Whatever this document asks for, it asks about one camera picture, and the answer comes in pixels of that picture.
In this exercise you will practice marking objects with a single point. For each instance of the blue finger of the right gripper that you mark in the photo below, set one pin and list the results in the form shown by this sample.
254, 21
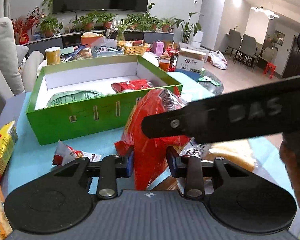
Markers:
201, 119

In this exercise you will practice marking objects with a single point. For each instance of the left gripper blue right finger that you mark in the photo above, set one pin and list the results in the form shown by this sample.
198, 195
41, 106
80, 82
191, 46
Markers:
173, 161

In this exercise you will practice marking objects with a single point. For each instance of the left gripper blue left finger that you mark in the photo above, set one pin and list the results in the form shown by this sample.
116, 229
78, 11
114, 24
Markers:
129, 162

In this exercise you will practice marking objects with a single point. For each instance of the round sesame cookie packet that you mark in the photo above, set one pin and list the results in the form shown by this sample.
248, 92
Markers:
195, 149

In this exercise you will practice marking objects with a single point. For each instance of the red noodle packet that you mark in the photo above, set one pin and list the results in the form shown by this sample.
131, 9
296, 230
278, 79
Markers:
132, 85

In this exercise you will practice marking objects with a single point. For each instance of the green white snack bag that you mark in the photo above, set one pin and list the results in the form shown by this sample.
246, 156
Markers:
72, 96

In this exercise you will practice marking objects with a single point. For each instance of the red yellow snack bag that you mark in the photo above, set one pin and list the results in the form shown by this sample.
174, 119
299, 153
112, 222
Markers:
8, 138

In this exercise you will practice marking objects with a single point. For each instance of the person's right hand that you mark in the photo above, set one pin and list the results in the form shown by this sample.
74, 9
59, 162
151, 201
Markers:
288, 157

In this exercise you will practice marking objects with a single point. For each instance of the dark marble round table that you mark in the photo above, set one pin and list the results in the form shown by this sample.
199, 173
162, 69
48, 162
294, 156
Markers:
211, 83

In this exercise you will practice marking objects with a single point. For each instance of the white cardboard carton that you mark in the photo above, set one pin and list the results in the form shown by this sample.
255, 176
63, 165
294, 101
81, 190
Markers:
190, 62

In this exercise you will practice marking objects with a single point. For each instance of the white plastic shopping bag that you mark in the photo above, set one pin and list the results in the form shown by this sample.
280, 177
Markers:
218, 60

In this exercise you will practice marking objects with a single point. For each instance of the grey dining chair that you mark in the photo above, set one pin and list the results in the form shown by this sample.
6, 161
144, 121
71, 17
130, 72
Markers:
247, 52

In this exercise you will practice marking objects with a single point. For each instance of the green cardboard box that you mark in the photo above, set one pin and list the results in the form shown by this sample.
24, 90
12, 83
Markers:
110, 111

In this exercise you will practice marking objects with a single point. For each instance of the pink small box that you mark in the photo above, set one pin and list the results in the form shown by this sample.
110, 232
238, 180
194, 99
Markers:
157, 48

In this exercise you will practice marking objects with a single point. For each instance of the tall leafy floor plant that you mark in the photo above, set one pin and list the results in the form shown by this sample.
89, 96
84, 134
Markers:
187, 27

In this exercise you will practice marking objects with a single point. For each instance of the blue grey table mat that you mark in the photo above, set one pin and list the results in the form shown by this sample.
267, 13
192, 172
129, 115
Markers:
31, 160

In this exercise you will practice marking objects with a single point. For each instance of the yellow wicker basket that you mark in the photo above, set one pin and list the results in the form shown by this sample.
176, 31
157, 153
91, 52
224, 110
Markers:
133, 47

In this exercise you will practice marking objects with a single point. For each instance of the orange tissue box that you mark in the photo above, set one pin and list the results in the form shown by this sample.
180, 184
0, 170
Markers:
88, 38

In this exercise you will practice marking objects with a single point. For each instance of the white round coffee table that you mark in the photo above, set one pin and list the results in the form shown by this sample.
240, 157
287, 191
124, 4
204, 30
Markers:
96, 61

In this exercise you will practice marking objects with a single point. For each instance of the yellow cylindrical can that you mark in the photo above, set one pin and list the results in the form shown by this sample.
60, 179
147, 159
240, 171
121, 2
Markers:
53, 55

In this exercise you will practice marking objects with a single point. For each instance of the beige sofa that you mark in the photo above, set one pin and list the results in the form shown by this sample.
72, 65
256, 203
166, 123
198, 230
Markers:
18, 73

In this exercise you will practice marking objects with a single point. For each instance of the potted green plant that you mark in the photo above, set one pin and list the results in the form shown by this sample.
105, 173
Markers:
49, 25

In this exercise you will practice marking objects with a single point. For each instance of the red flower decoration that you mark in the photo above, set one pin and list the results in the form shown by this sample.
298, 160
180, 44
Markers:
23, 25

